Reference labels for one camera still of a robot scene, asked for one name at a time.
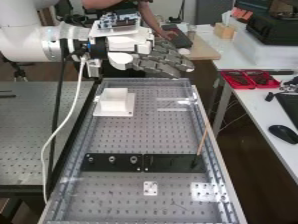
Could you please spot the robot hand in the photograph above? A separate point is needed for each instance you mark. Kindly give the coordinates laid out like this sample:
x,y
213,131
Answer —
x,y
150,55

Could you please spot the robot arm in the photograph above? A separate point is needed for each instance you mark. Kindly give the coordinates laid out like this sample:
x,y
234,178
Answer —
x,y
26,36

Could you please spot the white computer mouse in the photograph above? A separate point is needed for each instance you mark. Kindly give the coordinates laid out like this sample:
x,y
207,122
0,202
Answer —
x,y
183,51

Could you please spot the black keyboard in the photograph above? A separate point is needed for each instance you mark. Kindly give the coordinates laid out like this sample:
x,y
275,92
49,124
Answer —
x,y
179,37
290,106

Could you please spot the wooden desk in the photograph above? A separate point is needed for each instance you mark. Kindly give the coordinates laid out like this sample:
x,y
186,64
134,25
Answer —
x,y
203,50

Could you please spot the person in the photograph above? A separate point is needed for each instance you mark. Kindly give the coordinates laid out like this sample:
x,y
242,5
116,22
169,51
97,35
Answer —
x,y
146,10

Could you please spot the small white box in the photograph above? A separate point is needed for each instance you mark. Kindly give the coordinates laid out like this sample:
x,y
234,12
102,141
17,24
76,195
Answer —
x,y
114,100

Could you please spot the small wooden box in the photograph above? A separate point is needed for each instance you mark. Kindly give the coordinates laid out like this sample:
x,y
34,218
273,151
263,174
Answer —
x,y
223,30

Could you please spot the red tray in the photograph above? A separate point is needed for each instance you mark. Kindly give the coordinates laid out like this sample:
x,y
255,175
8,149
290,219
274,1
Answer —
x,y
265,78
237,79

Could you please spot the white desk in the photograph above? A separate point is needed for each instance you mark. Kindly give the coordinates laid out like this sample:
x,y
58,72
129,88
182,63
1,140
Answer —
x,y
270,116
261,55

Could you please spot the thin stick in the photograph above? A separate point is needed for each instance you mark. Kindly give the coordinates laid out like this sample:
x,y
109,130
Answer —
x,y
203,136

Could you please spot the black case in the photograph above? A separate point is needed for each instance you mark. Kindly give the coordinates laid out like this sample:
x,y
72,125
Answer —
x,y
274,28

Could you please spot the black plate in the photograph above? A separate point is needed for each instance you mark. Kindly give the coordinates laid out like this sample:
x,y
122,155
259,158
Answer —
x,y
173,163

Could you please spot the black computer mouse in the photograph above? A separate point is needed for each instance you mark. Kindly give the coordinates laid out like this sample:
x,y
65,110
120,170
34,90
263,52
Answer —
x,y
283,133

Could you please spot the clear box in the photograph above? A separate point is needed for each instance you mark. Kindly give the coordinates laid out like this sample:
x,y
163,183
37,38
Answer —
x,y
133,206

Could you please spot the small white screwed mount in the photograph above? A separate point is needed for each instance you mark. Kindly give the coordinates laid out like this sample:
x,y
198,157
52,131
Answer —
x,y
150,188

